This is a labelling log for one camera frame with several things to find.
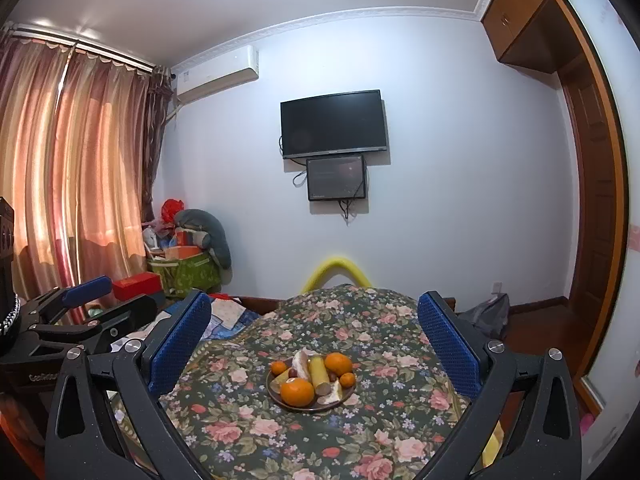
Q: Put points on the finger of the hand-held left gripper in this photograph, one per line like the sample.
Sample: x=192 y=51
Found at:
x=120 y=317
x=90 y=290

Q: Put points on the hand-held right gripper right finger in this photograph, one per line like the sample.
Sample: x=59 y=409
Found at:
x=447 y=345

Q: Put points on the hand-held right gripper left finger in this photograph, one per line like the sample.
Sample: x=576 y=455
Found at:
x=180 y=345

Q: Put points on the purple plate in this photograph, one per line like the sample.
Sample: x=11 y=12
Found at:
x=273 y=386

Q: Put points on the large orange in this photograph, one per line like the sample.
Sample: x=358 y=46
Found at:
x=296 y=392

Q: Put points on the teal toy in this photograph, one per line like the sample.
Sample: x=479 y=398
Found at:
x=94 y=311

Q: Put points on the red box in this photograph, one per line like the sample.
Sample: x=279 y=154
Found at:
x=137 y=285

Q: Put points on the grey bag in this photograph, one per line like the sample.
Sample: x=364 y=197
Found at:
x=485 y=315

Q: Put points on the blue white patchwork quilt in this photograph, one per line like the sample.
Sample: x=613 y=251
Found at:
x=230 y=317

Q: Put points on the green floral box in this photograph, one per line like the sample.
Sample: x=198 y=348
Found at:
x=192 y=275

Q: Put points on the orange box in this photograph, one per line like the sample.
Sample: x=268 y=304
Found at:
x=182 y=252

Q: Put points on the small tangerine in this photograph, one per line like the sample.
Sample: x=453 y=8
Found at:
x=347 y=380

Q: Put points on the grey plush toy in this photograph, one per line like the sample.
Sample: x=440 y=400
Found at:
x=215 y=240

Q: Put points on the red fluffy ornament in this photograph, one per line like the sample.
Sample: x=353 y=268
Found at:
x=172 y=210

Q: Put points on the pink curtain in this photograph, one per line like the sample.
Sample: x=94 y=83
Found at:
x=75 y=160

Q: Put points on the peeled pomelo segment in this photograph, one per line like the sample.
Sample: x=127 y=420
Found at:
x=301 y=364

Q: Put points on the green sugarcane piece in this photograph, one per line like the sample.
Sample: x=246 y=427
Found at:
x=319 y=372

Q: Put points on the floral blanket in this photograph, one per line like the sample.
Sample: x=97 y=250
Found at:
x=310 y=440

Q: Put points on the wooden door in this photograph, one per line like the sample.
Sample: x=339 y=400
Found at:
x=590 y=185

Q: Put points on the white air conditioner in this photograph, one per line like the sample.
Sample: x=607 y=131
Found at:
x=215 y=77

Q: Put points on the wooden overhead cabinet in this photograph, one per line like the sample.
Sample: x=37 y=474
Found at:
x=520 y=20

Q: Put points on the wooden bed frame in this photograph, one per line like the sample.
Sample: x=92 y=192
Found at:
x=265 y=305

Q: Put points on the small black wall screen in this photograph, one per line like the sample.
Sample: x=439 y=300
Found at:
x=336 y=177

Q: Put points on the black wall television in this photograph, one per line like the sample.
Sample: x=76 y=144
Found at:
x=335 y=122

